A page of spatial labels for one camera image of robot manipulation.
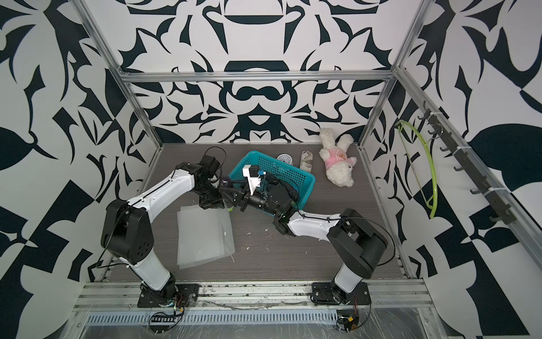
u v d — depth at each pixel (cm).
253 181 66
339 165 99
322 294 74
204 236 87
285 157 109
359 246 45
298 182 100
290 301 74
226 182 67
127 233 46
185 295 74
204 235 87
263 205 66
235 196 66
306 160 109
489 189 50
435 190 66
